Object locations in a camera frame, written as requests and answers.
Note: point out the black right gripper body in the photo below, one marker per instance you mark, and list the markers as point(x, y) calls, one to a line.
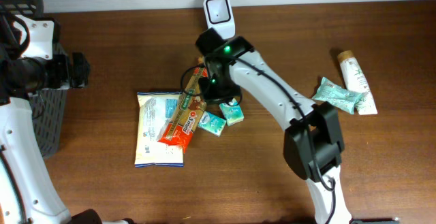
point(216, 90)

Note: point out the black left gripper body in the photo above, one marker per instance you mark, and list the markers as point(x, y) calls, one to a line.
point(57, 73)

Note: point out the Kleenex tissue pack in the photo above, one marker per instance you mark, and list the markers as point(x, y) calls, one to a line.
point(232, 112)
point(212, 123)

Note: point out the San Remo spaghetti pack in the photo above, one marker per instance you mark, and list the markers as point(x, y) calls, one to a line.
point(179, 130)

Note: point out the large cream wipes bag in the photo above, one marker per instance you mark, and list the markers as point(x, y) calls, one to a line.
point(156, 109)

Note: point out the teal wet wipes pack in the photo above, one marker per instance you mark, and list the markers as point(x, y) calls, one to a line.
point(335, 95)

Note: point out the white Pantene tube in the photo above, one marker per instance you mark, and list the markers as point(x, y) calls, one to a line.
point(356, 81)

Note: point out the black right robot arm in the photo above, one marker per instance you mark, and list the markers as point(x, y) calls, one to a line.
point(313, 141)

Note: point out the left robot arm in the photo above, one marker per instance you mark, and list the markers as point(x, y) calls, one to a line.
point(30, 65)

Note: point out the white barcode scanner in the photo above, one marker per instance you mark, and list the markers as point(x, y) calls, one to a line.
point(219, 16)

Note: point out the grey plastic mesh basket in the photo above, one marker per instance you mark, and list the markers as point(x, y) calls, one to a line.
point(48, 105)

